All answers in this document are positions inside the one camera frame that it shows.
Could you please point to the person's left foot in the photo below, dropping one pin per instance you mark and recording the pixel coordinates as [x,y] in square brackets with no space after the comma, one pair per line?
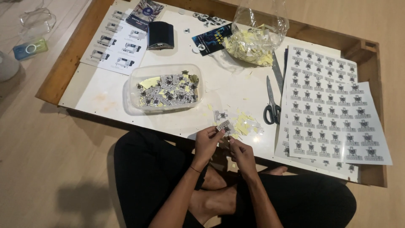
[218,180]

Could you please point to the person's left hand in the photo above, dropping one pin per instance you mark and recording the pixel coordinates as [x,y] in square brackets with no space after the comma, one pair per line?
[205,145]

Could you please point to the sewing machine printed sheet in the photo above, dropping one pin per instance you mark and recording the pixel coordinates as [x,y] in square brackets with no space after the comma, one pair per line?
[117,47]

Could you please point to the black fabric swatch stack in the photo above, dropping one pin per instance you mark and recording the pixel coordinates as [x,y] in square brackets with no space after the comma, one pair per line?
[160,35]

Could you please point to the pile of yellow paper scraps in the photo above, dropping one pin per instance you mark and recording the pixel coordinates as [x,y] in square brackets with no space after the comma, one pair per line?
[244,124]

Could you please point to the large-print logo sticker sheet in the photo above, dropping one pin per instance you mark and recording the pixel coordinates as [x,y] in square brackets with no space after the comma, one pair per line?
[341,126]

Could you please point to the white rounded object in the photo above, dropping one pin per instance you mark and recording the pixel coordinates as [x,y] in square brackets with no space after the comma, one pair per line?
[8,68]

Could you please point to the small-print logo sticker sheet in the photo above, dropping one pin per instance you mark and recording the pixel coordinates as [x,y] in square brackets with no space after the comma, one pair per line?
[319,68]

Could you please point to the crumpled clear plastic wrapper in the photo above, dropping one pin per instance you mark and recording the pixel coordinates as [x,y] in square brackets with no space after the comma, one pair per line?
[37,22]

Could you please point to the person's foot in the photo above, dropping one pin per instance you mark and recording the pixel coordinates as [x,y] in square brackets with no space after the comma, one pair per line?
[218,180]
[213,202]

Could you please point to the group of round pin buttons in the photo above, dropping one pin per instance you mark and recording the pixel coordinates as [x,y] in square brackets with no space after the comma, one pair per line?
[208,18]

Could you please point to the cut black-white logo sticker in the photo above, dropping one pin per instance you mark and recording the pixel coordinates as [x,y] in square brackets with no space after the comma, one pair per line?
[220,115]
[226,126]

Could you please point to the clear plastic food container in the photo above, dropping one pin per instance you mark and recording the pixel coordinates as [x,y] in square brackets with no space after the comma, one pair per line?
[136,95]

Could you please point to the person's right hand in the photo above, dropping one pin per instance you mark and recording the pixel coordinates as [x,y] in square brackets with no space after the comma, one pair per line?
[245,160]

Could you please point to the dark textile brochure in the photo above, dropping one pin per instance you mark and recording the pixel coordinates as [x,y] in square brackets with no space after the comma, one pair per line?
[144,14]

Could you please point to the person's right foot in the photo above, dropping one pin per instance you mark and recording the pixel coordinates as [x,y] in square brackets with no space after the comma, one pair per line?
[213,202]

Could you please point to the thin black wrist band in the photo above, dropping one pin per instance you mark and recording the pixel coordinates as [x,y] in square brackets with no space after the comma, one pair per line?
[195,169]

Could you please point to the dark blue printed card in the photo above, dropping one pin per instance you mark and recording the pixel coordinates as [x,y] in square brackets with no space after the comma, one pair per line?
[210,39]

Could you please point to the low wooden table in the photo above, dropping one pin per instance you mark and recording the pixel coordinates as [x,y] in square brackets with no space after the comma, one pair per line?
[72,53]

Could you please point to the heap of cut logo stickers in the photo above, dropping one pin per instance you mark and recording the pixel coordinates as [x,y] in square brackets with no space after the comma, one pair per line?
[169,91]

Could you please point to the yellow backing scraps in bag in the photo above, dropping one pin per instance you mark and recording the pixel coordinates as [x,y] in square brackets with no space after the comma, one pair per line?
[250,47]

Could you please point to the person's black trousers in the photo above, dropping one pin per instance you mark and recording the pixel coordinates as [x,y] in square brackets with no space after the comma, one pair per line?
[145,177]

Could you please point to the clear plastic bag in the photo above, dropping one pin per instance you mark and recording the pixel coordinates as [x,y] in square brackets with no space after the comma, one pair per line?
[259,19]

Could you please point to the blue-green translucent phone case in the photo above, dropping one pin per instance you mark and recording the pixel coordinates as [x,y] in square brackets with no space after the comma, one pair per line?
[30,49]

